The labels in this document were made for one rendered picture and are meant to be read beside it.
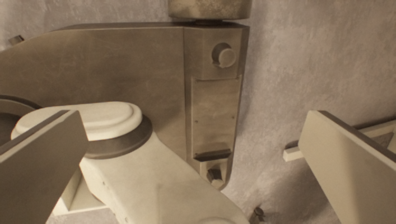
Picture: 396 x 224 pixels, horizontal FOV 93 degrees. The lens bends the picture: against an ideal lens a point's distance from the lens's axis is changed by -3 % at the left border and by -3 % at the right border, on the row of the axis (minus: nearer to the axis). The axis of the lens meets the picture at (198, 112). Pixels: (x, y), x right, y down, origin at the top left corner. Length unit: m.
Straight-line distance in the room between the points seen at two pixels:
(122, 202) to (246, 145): 0.68
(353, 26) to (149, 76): 0.75
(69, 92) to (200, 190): 0.37
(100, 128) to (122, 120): 0.04
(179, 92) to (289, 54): 0.45
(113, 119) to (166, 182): 0.14
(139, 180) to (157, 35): 0.29
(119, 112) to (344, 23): 0.80
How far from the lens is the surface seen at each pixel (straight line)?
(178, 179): 0.29
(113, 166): 0.33
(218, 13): 0.43
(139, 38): 0.45
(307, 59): 0.84
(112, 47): 0.46
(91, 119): 0.36
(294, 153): 1.00
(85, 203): 0.48
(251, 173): 1.03
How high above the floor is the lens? 0.61
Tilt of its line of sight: 58 degrees down
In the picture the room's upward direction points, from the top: 156 degrees clockwise
